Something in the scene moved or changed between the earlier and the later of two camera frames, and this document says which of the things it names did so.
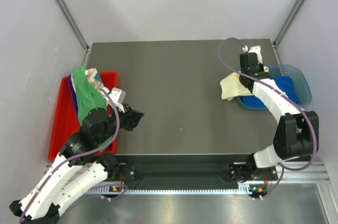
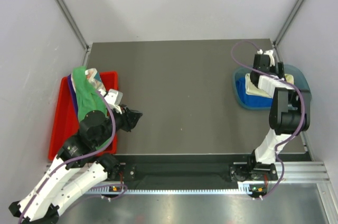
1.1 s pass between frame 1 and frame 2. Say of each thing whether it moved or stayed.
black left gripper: stayed
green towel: stayed
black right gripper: moved
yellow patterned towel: moved
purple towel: stayed
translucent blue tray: stayed
